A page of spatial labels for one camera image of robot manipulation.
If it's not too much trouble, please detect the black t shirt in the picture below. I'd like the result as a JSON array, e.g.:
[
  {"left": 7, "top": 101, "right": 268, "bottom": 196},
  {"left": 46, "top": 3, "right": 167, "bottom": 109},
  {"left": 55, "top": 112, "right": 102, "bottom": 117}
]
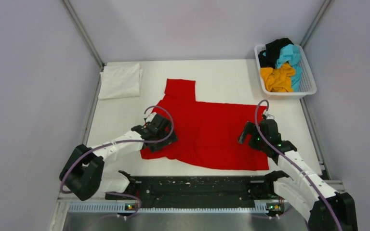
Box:
[{"left": 258, "top": 38, "right": 293, "bottom": 68}]

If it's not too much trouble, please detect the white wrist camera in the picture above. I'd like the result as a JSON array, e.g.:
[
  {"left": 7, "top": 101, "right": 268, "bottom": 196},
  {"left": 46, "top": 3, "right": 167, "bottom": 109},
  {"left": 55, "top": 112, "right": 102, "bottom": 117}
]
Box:
[
  {"left": 262, "top": 110, "right": 275, "bottom": 120},
  {"left": 144, "top": 112, "right": 157, "bottom": 124}
]

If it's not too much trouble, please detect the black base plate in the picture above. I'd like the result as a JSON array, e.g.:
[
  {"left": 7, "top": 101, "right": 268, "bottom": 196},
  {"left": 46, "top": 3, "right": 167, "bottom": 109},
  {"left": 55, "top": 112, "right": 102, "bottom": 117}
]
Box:
[{"left": 105, "top": 176, "right": 287, "bottom": 212}]

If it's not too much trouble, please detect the yellow t shirt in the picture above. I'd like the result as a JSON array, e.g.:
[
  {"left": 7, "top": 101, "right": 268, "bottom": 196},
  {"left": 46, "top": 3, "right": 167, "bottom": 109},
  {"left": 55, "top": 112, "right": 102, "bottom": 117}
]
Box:
[{"left": 260, "top": 63, "right": 296, "bottom": 93}]

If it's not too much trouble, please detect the aluminium frame post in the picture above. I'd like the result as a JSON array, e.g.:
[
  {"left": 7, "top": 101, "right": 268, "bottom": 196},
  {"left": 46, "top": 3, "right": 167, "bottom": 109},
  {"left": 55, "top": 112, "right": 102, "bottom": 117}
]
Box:
[
  {"left": 300, "top": 0, "right": 334, "bottom": 48},
  {"left": 61, "top": 0, "right": 105, "bottom": 70}
]

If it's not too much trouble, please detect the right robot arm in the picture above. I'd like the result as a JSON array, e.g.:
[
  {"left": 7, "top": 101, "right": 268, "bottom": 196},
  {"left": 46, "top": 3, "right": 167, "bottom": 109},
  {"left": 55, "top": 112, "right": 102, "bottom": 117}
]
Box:
[{"left": 238, "top": 118, "right": 358, "bottom": 231}]

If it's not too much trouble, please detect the light blue t shirt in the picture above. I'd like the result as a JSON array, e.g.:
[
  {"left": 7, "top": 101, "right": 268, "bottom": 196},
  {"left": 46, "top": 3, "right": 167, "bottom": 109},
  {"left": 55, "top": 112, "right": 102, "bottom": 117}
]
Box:
[{"left": 276, "top": 44, "right": 303, "bottom": 92}]

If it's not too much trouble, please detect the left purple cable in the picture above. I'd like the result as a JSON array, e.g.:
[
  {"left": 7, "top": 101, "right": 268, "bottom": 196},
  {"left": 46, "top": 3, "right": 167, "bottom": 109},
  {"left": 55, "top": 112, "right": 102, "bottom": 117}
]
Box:
[{"left": 59, "top": 105, "right": 175, "bottom": 220}]

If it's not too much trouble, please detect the white cable duct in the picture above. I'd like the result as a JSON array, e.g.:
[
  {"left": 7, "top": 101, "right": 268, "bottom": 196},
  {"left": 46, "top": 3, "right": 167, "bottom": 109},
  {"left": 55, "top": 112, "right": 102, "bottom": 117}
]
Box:
[{"left": 68, "top": 202, "right": 281, "bottom": 214}]

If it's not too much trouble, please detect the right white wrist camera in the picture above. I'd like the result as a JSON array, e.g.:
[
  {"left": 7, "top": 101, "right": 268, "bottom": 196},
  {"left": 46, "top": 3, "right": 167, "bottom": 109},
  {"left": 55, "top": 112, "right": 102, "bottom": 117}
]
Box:
[{"left": 262, "top": 110, "right": 275, "bottom": 120}]

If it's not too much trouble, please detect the purple cable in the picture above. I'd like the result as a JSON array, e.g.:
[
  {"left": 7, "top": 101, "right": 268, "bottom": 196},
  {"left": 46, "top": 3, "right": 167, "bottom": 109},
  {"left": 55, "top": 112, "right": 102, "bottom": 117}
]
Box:
[
  {"left": 59, "top": 105, "right": 175, "bottom": 220},
  {"left": 254, "top": 99, "right": 344, "bottom": 231}
]

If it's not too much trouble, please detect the left aluminium frame post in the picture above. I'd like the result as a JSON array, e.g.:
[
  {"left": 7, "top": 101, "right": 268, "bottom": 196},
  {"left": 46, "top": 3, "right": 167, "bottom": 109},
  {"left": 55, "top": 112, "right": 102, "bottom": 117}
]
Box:
[{"left": 61, "top": 0, "right": 105, "bottom": 70}]

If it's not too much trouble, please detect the folded white t shirt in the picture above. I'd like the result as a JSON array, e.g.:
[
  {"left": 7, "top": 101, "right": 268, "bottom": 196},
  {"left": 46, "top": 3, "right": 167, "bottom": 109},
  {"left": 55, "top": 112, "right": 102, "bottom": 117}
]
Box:
[{"left": 98, "top": 62, "right": 143, "bottom": 100}]

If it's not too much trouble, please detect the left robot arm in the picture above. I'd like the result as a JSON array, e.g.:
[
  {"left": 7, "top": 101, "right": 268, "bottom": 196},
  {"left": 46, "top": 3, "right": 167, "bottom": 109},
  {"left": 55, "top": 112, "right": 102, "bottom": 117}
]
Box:
[{"left": 59, "top": 112, "right": 178, "bottom": 201}]

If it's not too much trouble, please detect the red t shirt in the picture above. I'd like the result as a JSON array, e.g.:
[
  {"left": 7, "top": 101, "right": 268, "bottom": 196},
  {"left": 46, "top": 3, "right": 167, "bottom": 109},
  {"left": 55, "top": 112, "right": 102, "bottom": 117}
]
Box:
[{"left": 140, "top": 79, "right": 269, "bottom": 171}]

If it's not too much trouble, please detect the white plastic laundry basket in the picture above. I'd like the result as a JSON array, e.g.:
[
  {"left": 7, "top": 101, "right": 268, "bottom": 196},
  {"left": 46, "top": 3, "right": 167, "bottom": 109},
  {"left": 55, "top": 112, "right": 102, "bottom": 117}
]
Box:
[{"left": 254, "top": 44, "right": 317, "bottom": 100}]

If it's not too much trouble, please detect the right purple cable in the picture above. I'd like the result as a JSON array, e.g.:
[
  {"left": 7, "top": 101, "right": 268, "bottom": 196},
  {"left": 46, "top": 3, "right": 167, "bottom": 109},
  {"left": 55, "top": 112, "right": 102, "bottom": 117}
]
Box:
[{"left": 254, "top": 99, "right": 344, "bottom": 231}]

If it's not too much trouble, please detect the right aluminium frame post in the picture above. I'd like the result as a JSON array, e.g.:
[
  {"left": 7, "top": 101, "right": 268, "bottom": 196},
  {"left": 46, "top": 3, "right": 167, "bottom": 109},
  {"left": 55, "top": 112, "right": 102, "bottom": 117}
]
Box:
[{"left": 300, "top": 0, "right": 334, "bottom": 48}]

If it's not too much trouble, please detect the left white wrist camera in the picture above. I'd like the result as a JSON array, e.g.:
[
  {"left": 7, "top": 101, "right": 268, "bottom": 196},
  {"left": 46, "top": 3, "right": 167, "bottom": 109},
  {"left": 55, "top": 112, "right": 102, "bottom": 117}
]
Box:
[{"left": 144, "top": 112, "right": 157, "bottom": 124}]

